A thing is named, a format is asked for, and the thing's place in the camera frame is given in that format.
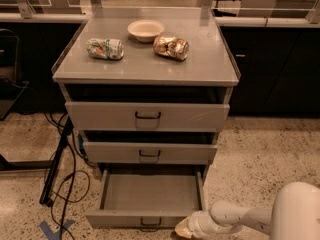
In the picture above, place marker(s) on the grey bottom drawer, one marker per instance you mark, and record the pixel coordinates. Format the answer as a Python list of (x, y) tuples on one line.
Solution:
[(149, 197)]

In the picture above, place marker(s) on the grey drawer cabinet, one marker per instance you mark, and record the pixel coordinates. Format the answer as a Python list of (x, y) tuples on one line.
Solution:
[(208, 63)]

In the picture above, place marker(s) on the black chair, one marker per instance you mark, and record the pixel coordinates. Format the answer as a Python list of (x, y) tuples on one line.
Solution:
[(11, 83)]

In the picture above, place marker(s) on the grey middle drawer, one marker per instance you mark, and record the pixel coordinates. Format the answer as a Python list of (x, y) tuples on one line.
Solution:
[(149, 147)]

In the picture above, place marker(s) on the padded gripper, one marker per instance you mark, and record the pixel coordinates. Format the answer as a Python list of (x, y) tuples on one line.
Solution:
[(194, 224)]

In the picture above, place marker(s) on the black metal floor bar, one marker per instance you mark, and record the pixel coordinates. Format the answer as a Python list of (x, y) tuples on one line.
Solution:
[(45, 198)]

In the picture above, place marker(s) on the grey top drawer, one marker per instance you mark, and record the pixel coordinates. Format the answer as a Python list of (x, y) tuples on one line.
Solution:
[(146, 108)]

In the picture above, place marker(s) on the white paper bowl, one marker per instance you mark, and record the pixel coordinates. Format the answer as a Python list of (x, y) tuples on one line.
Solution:
[(145, 30)]

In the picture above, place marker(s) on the crushed green white can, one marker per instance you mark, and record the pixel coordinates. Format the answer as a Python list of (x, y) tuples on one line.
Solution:
[(107, 49)]

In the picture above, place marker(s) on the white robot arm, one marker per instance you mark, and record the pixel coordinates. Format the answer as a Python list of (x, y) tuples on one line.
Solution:
[(295, 215)]

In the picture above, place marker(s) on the grey drawer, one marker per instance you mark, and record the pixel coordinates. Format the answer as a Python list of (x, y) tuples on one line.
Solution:
[(149, 147), (149, 197), (146, 108)]

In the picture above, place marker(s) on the crushed gold can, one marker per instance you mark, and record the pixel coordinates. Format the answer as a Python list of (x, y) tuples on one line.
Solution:
[(172, 47)]

